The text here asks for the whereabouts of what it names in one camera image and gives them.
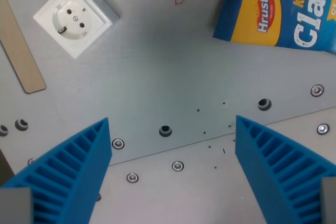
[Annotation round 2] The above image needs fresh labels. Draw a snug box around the white wall power socket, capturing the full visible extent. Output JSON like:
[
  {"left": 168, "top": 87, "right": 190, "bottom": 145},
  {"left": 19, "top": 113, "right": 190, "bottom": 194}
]
[{"left": 33, "top": 0, "right": 121, "bottom": 59}]

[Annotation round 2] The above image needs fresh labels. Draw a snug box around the blue yellow Hrusty snack bag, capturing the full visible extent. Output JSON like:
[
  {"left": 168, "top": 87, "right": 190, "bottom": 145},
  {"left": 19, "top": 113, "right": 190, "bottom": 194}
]
[{"left": 212, "top": 0, "right": 336, "bottom": 55}]

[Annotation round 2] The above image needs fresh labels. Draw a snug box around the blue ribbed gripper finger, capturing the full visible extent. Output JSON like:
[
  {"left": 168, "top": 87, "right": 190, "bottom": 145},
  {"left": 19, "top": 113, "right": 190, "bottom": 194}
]
[
  {"left": 0, "top": 117, "right": 113, "bottom": 224},
  {"left": 235, "top": 115, "right": 336, "bottom": 224}
]

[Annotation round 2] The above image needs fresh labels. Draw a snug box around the flat wooden strip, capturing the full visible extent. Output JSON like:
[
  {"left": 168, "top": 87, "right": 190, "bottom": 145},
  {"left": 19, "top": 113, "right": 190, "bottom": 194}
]
[{"left": 0, "top": 0, "right": 47, "bottom": 94}]

